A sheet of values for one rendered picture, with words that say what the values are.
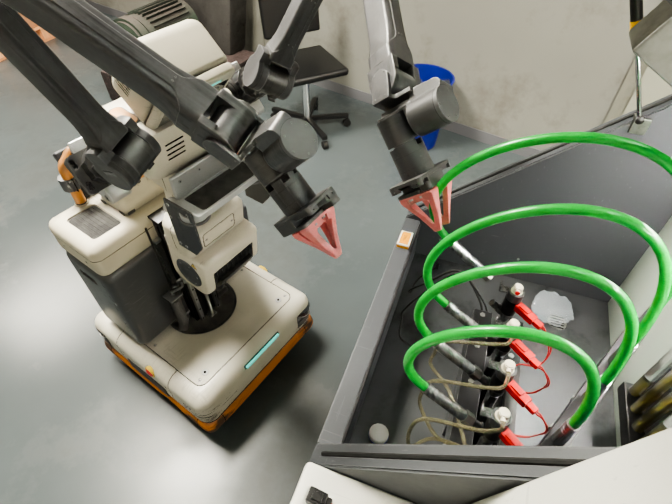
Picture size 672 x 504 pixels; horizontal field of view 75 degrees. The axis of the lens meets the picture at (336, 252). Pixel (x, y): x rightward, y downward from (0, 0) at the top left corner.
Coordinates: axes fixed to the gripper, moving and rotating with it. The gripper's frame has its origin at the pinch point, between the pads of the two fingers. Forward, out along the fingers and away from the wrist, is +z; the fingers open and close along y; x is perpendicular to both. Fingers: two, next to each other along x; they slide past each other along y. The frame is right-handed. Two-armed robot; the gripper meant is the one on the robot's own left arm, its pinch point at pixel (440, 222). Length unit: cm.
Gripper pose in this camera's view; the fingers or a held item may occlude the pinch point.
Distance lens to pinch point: 77.2
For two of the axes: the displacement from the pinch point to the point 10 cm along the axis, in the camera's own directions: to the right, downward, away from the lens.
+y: 6.2, -4.3, 6.6
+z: 4.4, 8.8, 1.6
